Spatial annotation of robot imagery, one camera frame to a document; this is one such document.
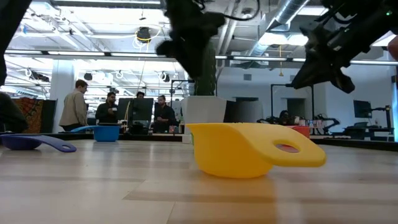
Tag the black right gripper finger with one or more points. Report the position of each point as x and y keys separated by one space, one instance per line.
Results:
x=314 y=74
x=343 y=82

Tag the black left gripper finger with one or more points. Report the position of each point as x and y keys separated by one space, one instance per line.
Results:
x=177 y=51
x=200 y=59

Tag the orange plastic measuring cup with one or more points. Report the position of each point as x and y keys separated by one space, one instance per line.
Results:
x=303 y=133

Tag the yellow plastic measuring cup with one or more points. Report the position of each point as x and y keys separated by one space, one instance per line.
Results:
x=230 y=149

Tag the light blue measuring cup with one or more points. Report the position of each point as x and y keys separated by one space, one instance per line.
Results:
x=107 y=134

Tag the dark blue measuring cup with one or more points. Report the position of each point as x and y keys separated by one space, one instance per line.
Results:
x=21 y=142

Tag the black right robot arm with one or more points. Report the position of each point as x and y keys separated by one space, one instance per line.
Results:
x=367 y=3

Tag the black monitor on arm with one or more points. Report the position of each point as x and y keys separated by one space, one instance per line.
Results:
x=362 y=109

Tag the tall green cactus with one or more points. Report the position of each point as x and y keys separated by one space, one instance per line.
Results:
x=206 y=85

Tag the bright ceiling light panel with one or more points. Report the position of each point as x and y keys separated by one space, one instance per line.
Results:
x=280 y=40

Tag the white plant pot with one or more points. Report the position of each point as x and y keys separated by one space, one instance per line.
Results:
x=203 y=109

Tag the black desk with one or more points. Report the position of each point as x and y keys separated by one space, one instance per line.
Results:
x=367 y=130

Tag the black computer monitor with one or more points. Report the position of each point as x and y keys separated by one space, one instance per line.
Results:
x=141 y=110
x=122 y=109

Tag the grey cabinet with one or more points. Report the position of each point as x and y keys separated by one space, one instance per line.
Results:
x=248 y=115

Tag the long ceiling light strip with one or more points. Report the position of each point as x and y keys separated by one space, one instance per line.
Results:
x=77 y=53

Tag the dark standing panel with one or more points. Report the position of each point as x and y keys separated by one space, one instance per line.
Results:
x=49 y=116

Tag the black rig frame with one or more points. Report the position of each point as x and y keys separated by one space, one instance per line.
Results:
x=180 y=81
x=280 y=85

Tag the black ceiling dome camera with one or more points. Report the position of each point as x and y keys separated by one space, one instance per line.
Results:
x=144 y=34

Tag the slanted silver air duct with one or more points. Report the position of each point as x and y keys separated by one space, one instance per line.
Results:
x=289 y=9

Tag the black table frame rail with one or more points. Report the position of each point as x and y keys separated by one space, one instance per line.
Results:
x=149 y=137

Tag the orange patterned wall hanging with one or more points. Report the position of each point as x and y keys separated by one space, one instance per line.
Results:
x=32 y=113

